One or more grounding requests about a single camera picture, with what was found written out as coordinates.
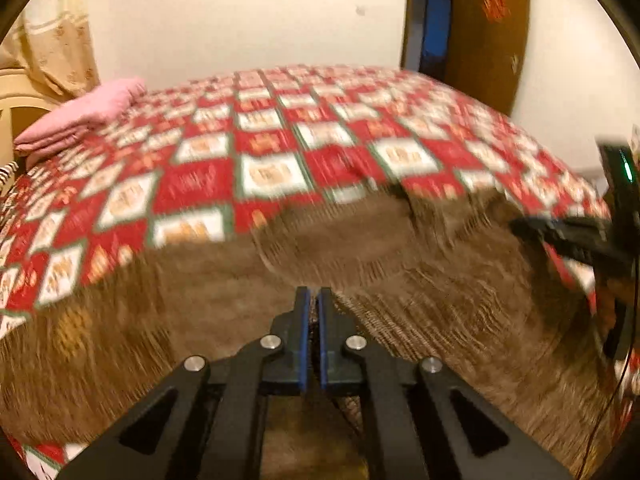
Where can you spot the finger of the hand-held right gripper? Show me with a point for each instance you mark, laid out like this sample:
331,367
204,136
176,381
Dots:
565,237

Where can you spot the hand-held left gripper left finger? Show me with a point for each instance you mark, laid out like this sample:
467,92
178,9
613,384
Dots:
302,345

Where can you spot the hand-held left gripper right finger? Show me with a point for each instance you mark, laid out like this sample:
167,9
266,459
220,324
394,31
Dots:
322,350

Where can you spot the brown knitted garment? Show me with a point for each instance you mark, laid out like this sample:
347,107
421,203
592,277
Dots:
200,285

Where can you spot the brown wooden door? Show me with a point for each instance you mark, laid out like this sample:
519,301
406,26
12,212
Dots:
490,50

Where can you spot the red checkered printed bedspread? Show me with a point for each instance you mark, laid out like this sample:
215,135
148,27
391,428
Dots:
320,130

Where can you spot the pink folded blanket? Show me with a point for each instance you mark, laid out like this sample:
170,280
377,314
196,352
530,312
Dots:
85,115

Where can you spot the black and white striped cloth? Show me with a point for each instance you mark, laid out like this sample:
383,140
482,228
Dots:
7,172

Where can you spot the cream headboard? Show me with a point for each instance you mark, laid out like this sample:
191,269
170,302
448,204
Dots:
20,105

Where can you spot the beige patterned curtain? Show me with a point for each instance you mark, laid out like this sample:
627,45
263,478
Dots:
55,55

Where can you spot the dark door frame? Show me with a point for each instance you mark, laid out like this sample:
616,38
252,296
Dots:
415,20

